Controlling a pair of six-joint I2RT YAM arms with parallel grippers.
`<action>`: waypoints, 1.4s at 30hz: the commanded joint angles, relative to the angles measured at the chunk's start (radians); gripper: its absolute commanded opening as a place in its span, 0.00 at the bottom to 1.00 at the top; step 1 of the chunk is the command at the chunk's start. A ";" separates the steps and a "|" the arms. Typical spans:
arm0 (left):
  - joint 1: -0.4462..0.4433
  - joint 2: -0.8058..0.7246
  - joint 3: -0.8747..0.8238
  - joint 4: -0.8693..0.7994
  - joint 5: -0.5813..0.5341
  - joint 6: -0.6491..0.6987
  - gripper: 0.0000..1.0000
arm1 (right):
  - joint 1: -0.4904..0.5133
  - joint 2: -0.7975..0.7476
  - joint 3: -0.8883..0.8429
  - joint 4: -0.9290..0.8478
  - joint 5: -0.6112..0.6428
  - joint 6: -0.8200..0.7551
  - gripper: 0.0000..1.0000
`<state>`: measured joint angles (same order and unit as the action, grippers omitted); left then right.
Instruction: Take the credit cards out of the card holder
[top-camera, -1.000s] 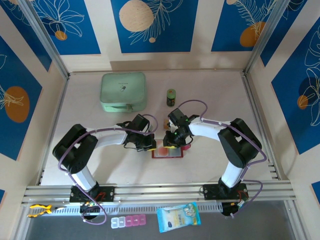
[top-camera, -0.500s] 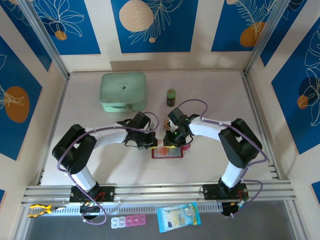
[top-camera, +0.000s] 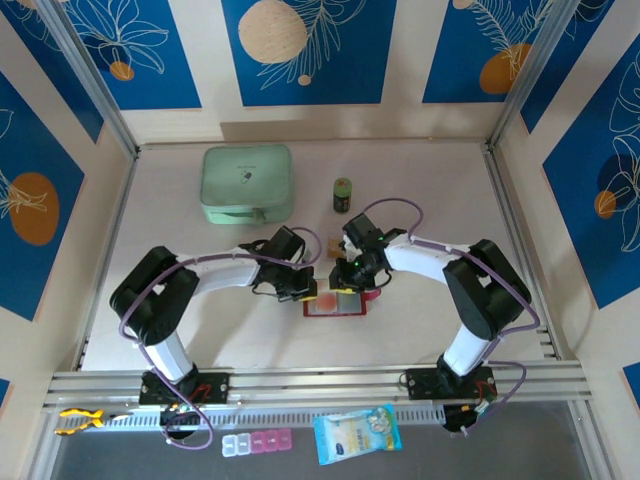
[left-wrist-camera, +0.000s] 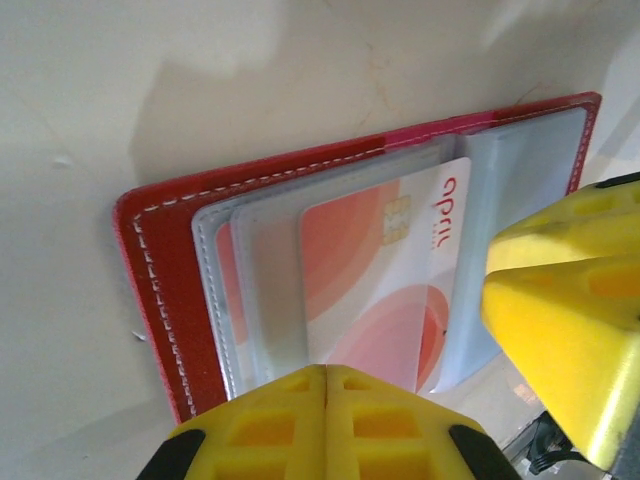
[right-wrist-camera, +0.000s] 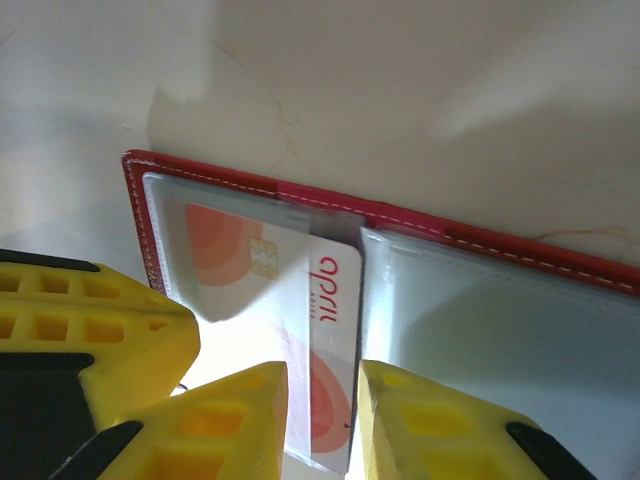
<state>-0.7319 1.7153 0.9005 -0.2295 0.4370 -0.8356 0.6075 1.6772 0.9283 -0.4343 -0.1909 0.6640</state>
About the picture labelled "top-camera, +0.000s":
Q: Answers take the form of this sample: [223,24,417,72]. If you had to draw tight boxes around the red leather card holder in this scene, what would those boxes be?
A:
[302,290,382,319]

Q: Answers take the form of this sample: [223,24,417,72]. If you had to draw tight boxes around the clear plastic card tray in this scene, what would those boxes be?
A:
[324,223,347,264]

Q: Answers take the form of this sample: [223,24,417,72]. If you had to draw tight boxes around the dark bottle with green lid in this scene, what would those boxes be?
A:
[332,177,353,215]

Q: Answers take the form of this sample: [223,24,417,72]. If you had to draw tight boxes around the mint green zip pouch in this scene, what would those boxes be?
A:
[199,144,294,227]

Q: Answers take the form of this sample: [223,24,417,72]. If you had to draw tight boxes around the blue wet wipes packet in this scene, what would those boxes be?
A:
[312,403,403,467]

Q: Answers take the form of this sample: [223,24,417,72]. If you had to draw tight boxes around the white and pink pill organizer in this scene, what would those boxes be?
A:
[221,427,293,457]

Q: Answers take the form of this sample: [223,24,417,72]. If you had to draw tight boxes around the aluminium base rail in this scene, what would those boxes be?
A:
[42,359,594,409]

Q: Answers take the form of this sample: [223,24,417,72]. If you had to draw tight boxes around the grey slotted cable duct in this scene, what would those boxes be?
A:
[99,404,447,435]

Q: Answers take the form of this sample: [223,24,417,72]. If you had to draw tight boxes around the aluminium table side rail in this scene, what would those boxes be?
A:
[484,147,564,360]

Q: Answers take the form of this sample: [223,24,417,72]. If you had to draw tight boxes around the black cable connector block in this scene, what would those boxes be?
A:
[442,402,484,435]
[159,404,204,434]

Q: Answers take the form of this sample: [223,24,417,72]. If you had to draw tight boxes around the yellow handled pliers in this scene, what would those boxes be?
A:
[54,407,134,436]

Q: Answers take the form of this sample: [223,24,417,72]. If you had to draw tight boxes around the aluminium frame post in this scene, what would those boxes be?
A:
[37,0,142,157]
[487,0,585,151]

